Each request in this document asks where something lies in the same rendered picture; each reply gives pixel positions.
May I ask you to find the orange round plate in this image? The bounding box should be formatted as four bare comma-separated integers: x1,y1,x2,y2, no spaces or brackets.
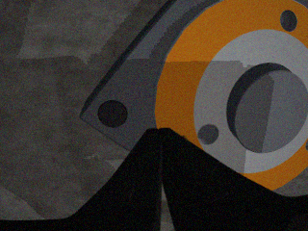
153,0,308,190

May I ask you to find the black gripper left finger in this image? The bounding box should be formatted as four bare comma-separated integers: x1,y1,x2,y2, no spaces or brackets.
0,128,163,231

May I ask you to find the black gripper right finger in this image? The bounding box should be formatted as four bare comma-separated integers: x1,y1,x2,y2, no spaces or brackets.
159,127,308,231

